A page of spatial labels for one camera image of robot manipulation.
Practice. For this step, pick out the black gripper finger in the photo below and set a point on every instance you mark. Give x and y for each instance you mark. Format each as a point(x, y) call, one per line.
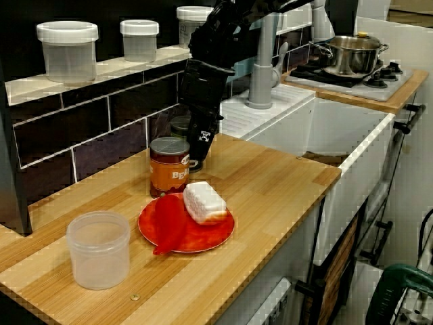
point(203, 139)

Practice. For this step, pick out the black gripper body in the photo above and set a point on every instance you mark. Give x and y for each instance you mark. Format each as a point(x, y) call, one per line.
point(203, 91)

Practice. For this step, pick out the green peas can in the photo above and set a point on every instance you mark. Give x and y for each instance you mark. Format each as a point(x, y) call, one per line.
point(179, 127)

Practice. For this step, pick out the orange beans can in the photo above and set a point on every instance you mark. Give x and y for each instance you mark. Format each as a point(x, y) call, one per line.
point(169, 172)

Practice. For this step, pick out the white toy sushi piece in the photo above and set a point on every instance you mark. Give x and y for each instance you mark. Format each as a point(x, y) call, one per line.
point(204, 201)

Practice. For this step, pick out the red toy pepper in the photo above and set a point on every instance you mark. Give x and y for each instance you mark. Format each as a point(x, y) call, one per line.
point(169, 223)

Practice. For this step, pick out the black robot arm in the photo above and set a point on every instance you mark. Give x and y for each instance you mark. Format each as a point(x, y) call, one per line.
point(220, 37)

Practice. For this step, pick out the teal plastic box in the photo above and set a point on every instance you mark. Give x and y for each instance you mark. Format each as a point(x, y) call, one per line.
point(242, 72)

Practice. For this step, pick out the large white lidded jar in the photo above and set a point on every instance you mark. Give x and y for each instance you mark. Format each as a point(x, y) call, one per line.
point(186, 23)
point(67, 57)

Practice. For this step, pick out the small white lidded jar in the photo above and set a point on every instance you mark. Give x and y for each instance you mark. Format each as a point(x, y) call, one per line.
point(139, 44)

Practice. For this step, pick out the red plate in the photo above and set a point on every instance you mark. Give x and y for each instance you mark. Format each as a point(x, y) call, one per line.
point(203, 237)

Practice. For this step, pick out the black burner grate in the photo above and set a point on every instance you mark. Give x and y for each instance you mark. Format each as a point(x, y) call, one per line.
point(311, 72)

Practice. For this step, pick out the dark tiled backsplash shelf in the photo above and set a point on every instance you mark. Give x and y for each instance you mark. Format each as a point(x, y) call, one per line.
point(84, 118)

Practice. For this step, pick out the white counter cabinet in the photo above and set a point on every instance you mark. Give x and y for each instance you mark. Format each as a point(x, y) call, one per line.
point(287, 243)

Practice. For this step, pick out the white sink unit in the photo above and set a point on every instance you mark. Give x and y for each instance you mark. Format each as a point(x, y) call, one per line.
point(338, 118)

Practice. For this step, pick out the steel cooking pot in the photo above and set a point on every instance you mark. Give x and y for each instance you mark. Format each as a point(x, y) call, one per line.
point(352, 61)

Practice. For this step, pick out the clear open plastic jar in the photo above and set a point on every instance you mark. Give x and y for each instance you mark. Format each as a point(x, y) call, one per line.
point(98, 254)

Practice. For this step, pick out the steel lid yellow knob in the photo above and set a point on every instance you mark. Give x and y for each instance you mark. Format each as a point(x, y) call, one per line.
point(355, 42)

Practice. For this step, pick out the black stove knob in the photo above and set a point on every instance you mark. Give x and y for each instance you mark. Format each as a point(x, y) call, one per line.
point(388, 74)
point(375, 82)
point(395, 67)

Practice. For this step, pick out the white stove hob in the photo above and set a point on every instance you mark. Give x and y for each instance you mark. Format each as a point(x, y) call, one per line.
point(379, 93)

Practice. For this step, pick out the grey dishwasher panel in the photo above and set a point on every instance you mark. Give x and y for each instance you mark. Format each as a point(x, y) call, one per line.
point(270, 304)

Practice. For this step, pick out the white stove cabinet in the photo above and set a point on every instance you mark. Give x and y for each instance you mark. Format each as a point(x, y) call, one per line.
point(412, 169)

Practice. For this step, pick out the green clamp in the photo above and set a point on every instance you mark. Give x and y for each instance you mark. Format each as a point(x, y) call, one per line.
point(389, 291)

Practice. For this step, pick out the wood panel black frame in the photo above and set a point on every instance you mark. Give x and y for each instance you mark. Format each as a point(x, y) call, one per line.
point(338, 271)

